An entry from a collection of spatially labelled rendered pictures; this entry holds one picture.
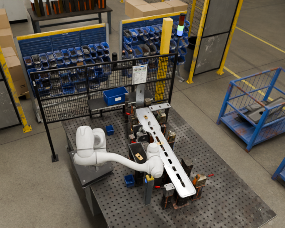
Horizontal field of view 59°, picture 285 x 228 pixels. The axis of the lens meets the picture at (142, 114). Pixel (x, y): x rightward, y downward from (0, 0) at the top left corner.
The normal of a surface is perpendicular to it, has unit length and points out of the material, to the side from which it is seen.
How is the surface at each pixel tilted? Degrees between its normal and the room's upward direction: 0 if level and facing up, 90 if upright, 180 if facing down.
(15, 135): 0
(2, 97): 92
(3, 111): 92
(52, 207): 0
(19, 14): 90
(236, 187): 0
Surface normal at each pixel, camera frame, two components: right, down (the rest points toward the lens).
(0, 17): 0.41, 0.62
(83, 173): 0.43, -0.14
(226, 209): 0.05, -0.76
